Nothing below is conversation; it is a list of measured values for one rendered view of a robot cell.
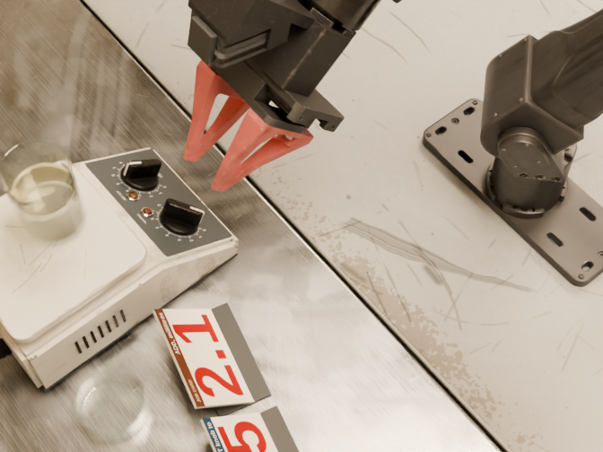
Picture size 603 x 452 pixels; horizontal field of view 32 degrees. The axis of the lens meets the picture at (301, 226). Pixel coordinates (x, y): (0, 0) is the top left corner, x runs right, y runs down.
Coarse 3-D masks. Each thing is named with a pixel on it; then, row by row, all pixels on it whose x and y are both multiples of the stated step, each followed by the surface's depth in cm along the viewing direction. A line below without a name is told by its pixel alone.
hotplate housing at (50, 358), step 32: (96, 160) 88; (192, 192) 91; (128, 224) 84; (160, 256) 82; (192, 256) 84; (224, 256) 88; (128, 288) 81; (160, 288) 84; (64, 320) 79; (96, 320) 81; (128, 320) 84; (0, 352) 82; (32, 352) 78; (64, 352) 81; (96, 352) 84
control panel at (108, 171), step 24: (96, 168) 87; (120, 168) 89; (168, 168) 91; (120, 192) 86; (144, 192) 87; (168, 192) 89; (144, 216) 85; (168, 240) 84; (192, 240) 85; (216, 240) 86
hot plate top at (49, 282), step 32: (96, 192) 83; (0, 224) 82; (96, 224) 82; (0, 256) 80; (32, 256) 80; (64, 256) 80; (96, 256) 80; (128, 256) 80; (0, 288) 79; (32, 288) 79; (64, 288) 79; (96, 288) 79; (0, 320) 78; (32, 320) 77
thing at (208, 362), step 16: (176, 320) 84; (192, 320) 85; (208, 320) 86; (176, 336) 82; (192, 336) 83; (208, 336) 85; (192, 352) 82; (208, 352) 83; (224, 352) 84; (192, 368) 81; (208, 368) 82; (224, 368) 83; (208, 384) 81; (224, 384) 82; (240, 384) 83; (208, 400) 80; (224, 400) 81
